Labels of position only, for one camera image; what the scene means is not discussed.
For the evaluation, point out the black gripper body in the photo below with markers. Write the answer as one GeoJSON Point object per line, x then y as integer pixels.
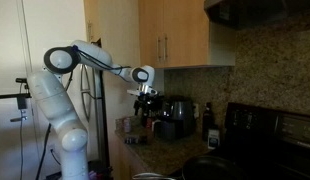
{"type": "Point", "coordinates": [148, 104]}

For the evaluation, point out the black air fryer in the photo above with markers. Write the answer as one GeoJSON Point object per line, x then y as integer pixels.
{"type": "Point", "coordinates": [176, 119]}

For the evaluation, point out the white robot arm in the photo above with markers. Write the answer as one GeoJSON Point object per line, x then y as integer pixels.
{"type": "Point", "coordinates": [47, 90]}

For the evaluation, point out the small dark box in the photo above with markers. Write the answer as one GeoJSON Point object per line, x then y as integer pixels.
{"type": "Point", "coordinates": [135, 140]}

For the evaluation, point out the dark glass bottle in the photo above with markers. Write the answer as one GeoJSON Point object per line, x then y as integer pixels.
{"type": "Point", "coordinates": [207, 120]}

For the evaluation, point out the wooden lower cabinet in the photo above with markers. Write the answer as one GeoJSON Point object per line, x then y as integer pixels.
{"type": "Point", "coordinates": [124, 161]}

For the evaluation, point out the wooden cabinet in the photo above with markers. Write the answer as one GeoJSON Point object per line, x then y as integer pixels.
{"type": "Point", "coordinates": [124, 161]}
{"type": "Point", "coordinates": [179, 34]}

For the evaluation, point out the small white labelled container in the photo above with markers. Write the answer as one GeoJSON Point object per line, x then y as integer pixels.
{"type": "Point", "coordinates": [213, 138]}

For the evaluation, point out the wooden upper cabinet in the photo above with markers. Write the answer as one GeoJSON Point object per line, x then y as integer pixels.
{"type": "Point", "coordinates": [179, 34]}

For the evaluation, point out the black frying pan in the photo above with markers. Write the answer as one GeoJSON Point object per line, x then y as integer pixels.
{"type": "Point", "coordinates": [211, 168]}

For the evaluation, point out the black stove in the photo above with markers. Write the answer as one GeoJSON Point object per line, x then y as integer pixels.
{"type": "Point", "coordinates": [267, 144]}

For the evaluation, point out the black range hood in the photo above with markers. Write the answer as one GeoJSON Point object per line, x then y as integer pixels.
{"type": "Point", "coordinates": [241, 14]}

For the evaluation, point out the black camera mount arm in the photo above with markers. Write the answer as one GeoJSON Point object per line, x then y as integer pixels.
{"type": "Point", "coordinates": [20, 98]}

